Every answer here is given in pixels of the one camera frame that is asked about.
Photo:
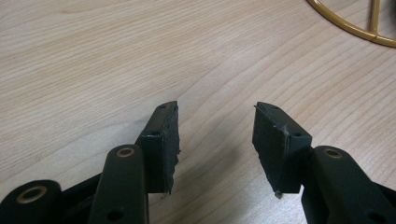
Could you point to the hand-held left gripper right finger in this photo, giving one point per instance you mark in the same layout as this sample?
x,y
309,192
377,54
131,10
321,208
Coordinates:
x,y
280,149

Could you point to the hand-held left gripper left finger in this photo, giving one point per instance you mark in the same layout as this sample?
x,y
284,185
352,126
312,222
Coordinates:
x,y
158,149

